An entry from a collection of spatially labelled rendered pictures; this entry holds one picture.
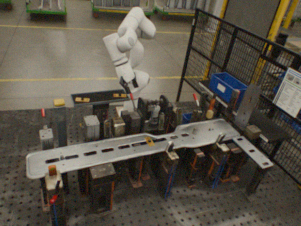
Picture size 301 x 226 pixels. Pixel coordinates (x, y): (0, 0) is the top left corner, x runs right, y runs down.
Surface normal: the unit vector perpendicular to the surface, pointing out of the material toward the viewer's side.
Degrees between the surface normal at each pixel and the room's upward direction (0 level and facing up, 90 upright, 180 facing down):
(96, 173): 0
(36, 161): 0
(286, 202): 0
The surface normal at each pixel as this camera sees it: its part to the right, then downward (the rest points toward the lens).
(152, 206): 0.12, -0.83
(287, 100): -0.91, 0.13
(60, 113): 0.40, 0.54
